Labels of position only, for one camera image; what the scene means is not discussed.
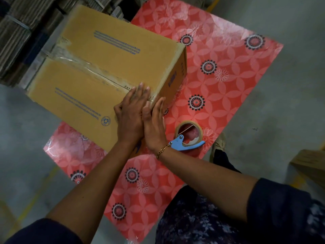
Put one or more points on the person's right hand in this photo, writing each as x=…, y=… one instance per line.
x=155, y=132

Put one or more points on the person's left hand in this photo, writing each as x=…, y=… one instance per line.
x=130, y=119

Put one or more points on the person's right thumb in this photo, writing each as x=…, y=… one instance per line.
x=146, y=110

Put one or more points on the person's left middle finger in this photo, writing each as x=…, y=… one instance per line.
x=139, y=90

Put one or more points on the person's left little finger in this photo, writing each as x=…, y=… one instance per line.
x=118, y=107

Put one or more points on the brown cardboard box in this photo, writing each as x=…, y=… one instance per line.
x=101, y=81

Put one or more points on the person's right forearm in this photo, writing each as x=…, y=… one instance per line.
x=205, y=180

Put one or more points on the person's left forearm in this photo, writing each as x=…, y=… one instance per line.
x=96, y=185

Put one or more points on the blue tape cutter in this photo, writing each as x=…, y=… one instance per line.
x=179, y=145

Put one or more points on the clear packing tape roll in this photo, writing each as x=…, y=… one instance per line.
x=196, y=128

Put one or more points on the beige shoe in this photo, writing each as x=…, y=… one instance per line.
x=218, y=143

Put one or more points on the red floral table cover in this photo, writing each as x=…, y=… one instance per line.
x=223, y=81

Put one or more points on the stack of flattened cardboard sheets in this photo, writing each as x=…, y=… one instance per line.
x=20, y=30

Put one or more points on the dark floral garment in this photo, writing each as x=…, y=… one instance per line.
x=279, y=213

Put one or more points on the small plain cardboard carton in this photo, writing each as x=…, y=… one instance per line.
x=311, y=166

